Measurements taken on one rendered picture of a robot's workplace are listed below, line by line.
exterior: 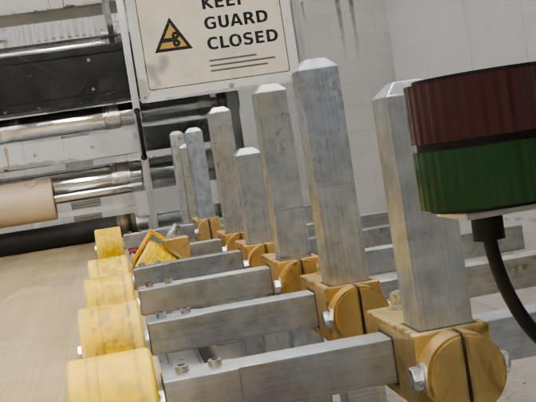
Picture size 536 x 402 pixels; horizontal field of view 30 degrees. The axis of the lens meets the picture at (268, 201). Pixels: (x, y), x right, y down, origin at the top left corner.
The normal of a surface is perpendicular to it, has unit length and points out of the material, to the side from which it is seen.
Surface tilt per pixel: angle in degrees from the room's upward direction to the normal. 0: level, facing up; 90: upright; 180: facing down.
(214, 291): 90
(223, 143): 90
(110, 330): 59
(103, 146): 90
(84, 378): 34
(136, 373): 39
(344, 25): 90
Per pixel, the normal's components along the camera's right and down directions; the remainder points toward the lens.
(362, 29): 0.16, 0.03
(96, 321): 0.00, -0.72
